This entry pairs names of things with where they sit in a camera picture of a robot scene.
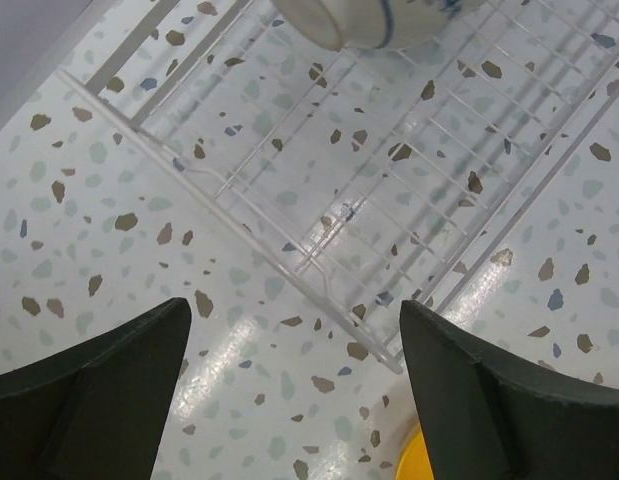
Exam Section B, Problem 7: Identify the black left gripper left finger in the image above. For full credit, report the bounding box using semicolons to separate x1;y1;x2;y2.
0;298;192;479

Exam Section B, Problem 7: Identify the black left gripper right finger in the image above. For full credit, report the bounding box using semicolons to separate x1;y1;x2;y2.
399;301;619;479

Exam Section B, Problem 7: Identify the white wire dish rack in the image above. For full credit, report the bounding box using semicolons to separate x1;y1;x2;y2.
57;1;619;372

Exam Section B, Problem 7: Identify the blue white ceramic bowl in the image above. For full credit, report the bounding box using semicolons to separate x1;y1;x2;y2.
273;0;483;51

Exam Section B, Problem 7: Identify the yellow orange plastic bowl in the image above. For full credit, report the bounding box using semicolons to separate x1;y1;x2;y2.
394;429;434;480

